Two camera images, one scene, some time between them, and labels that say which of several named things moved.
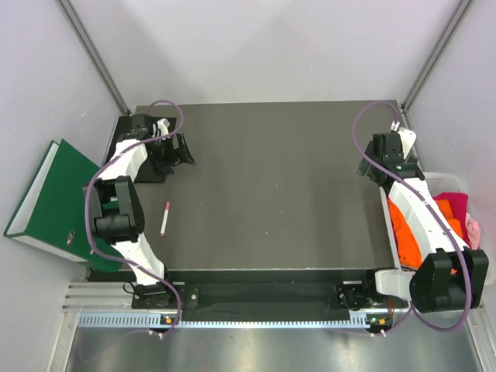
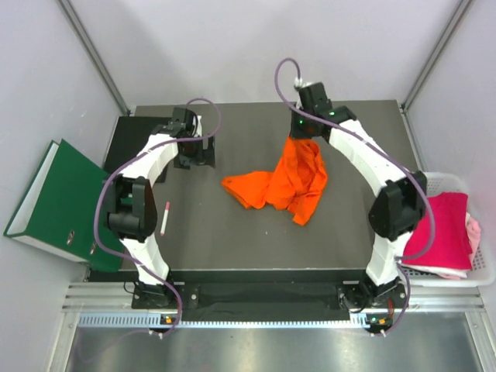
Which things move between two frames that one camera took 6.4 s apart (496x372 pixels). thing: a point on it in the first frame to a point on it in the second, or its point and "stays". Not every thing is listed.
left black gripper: (182, 153) to (204, 156)
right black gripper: (364, 167) to (295, 132)
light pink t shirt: (473, 230) stays
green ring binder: (51, 214) stays
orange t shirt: (408, 248) to (295, 184)
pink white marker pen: (162, 232) stays
